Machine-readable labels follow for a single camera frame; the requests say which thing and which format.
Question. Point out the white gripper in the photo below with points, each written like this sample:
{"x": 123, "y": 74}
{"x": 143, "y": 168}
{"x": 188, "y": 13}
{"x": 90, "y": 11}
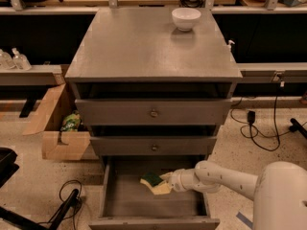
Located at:
{"x": 177, "y": 179}

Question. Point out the green and yellow sponge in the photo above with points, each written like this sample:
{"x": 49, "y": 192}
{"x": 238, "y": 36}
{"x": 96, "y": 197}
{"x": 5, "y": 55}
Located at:
{"x": 150, "y": 180}

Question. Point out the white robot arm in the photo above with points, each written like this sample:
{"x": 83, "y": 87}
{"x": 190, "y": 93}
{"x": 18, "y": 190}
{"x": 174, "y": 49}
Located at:
{"x": 278, "y": 192}

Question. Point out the grey open bottom drawer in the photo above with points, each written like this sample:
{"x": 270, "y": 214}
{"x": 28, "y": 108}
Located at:
{"x": 126, "y": 204}

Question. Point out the grey middle drawer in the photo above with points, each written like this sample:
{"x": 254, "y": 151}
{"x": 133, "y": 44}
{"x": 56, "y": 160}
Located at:
{"x": 188, "y": 145}

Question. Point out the grey wooden drawer cabinet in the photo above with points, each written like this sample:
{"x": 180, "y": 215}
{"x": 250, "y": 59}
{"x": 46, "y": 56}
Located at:
{"x": 139, "y": 54}

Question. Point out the grey top drawer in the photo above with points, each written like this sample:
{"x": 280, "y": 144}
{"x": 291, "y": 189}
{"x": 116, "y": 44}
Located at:
{"x": 152, "y": 113}

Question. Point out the green snack bag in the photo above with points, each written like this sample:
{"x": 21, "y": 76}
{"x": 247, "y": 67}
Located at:
{"x": 71, "y": 122}

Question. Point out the open cardboard box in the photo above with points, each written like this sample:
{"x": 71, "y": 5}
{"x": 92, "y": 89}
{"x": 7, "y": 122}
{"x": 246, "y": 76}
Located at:
{"x": 57, "y": 103}

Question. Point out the black stand leg right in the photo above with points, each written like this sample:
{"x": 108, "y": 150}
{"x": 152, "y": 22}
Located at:
{"x": 296, "y": 126}

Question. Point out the small white pump bottle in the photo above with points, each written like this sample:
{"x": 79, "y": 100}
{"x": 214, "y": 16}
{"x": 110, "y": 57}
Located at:
{"x": 230, "y": 45}

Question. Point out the black stand base left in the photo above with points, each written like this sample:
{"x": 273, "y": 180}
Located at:
{"x": 14, "y": 191}

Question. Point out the white ceramic bowl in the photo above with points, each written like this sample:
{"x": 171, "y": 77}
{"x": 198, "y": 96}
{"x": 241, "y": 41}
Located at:
{"x": 186, "y": 19}

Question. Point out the clear sanitizer bottle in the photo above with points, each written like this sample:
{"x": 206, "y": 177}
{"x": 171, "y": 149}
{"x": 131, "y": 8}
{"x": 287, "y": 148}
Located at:
{"x": 6, "y": 60}
{"x": 21, "y": 60}

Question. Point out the black power adapter with cable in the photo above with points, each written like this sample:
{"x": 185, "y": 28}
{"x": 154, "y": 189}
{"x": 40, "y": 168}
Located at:
{"x": 254, "y": 90}

